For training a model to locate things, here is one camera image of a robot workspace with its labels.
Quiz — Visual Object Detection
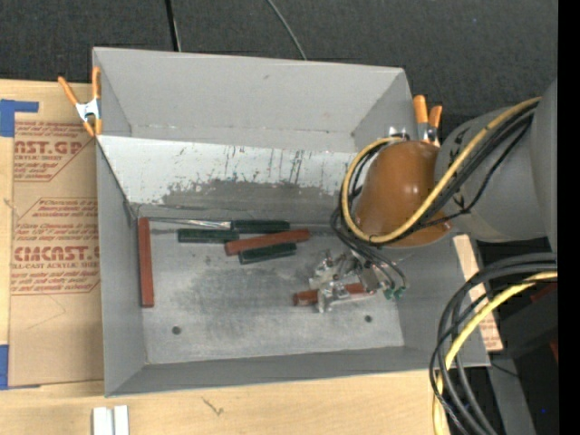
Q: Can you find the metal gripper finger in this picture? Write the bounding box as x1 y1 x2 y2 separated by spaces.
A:
318 282 366 314
309 251 353 290

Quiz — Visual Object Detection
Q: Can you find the red-brown block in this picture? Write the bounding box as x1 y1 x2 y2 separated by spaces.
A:
137 217 156 308
224 228 312 257
292 282 378 307

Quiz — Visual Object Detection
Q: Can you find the dark green flat block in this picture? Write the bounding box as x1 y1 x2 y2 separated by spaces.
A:
237 242 298 266
177 228 240 244
230 219 291 235

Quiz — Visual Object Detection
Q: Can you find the grey metal bin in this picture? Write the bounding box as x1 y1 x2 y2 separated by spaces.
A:
92 46 491 398

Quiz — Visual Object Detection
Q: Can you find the brown cardboard board red print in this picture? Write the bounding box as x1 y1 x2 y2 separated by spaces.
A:
0 78 106 390

